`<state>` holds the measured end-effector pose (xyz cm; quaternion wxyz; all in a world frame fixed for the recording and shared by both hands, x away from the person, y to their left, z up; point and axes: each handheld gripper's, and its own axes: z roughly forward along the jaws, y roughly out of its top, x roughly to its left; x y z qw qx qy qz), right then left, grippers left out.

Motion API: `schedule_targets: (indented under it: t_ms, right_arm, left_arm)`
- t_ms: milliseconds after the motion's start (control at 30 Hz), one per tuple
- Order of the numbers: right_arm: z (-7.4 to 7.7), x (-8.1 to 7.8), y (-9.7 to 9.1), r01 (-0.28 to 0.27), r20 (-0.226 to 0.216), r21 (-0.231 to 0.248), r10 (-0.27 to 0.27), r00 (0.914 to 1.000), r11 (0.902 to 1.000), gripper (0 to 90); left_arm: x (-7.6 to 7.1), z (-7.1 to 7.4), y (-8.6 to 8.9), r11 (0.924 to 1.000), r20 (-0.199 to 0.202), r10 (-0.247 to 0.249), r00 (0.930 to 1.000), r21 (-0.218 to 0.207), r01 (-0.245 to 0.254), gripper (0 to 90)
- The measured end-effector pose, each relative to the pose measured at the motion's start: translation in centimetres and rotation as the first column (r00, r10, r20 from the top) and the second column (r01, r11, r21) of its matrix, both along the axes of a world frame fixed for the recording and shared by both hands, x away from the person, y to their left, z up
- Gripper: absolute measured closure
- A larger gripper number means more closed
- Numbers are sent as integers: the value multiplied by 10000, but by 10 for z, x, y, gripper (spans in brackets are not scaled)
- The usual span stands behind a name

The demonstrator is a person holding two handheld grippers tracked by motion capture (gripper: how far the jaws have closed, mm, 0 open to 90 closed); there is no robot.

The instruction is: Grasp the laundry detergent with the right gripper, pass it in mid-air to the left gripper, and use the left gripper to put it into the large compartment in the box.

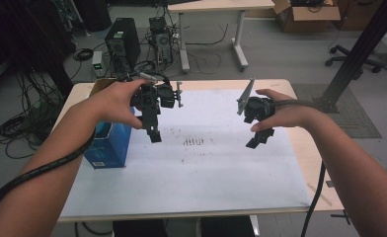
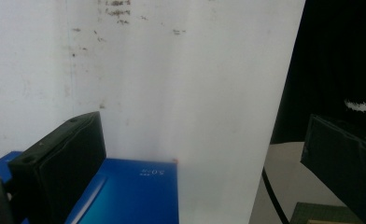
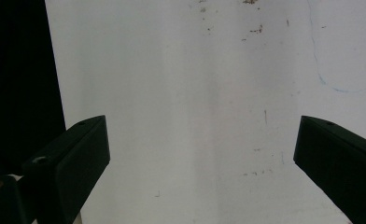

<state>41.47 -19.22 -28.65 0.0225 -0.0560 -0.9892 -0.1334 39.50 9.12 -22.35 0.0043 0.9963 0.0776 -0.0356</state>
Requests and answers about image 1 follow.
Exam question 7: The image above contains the coiled black cable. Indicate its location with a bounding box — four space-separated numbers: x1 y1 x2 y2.
72 47 95 62

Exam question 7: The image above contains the grey floor mat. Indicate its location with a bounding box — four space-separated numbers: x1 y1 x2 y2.
291 83 383 139

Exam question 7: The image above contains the black computer tower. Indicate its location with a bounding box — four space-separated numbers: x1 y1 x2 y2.
104 17 142 75

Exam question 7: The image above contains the small white power unit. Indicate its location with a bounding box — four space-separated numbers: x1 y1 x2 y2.
91 49 104 79

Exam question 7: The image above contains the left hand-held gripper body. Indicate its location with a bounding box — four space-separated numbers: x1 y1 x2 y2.
130 80 185 115

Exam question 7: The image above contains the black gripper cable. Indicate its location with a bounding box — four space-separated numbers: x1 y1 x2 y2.
272 98 328 237
0 70 170 215

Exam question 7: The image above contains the open cardboard box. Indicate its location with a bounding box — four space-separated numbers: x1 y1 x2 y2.
272 0 342 34

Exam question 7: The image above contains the tangle of black floor cables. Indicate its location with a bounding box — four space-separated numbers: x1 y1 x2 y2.
0 70 69 160

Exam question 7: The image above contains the blue carton box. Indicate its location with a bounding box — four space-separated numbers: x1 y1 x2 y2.
83 77 133 170

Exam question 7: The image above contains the person's right hand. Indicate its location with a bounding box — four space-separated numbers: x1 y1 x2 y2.
250 88 318 133

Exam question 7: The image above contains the black office chair base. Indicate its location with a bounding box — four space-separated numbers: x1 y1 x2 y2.
325 43 384 74

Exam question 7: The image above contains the open grey computer tower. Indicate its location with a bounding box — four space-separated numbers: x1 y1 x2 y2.
148 16 175 66

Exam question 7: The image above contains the person's left hand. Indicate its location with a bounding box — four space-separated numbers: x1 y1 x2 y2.
82 78 150 132

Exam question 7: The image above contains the white table leg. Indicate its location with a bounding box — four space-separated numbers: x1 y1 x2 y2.
249 214 262 237

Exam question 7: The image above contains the thin black floor cable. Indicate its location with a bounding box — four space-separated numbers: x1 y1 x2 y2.
185 23 230 47

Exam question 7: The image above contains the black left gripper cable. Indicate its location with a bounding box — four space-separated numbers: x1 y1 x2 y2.
0 70 170 215

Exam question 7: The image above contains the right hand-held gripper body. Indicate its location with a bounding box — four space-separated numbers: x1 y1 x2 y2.
236 77 277 124

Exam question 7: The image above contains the white-legged wooden desk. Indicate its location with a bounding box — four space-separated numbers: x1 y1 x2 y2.
166 0 276 74

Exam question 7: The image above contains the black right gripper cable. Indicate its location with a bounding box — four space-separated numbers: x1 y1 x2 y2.
272 98 328 237

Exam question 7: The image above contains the black metal stand post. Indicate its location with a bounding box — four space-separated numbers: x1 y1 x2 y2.
312 0 387 115

